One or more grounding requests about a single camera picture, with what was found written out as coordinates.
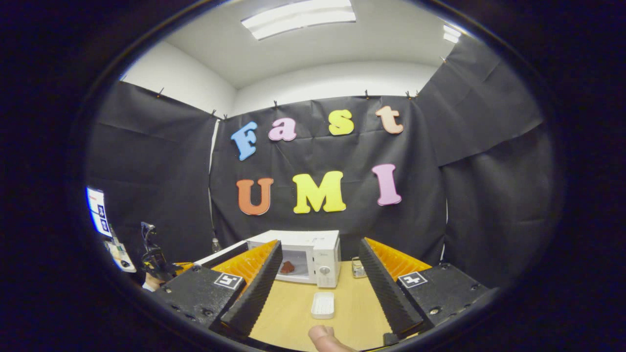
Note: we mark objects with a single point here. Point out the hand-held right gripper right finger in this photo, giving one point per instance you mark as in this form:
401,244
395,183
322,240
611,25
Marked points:
389,293

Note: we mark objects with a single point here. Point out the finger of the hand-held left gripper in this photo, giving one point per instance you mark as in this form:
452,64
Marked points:
185,266

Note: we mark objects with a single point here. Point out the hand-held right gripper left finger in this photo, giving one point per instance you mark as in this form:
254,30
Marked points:
254,293

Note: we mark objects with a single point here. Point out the brown meat piece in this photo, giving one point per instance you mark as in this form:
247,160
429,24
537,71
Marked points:
287,267

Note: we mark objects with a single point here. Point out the white microwave oven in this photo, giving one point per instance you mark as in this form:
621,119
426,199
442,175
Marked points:
325,254

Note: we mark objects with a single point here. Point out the white device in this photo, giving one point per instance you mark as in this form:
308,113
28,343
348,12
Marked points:
120,254

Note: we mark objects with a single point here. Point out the clear bottle green label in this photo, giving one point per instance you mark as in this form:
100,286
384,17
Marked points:
215,246

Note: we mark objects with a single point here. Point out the small white ridged tray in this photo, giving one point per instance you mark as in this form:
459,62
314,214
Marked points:
323,305

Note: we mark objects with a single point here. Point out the small ceiling light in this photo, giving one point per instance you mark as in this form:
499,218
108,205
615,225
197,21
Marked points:
451,33

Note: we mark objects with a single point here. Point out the long ceiling light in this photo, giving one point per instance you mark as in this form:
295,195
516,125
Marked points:
298,18

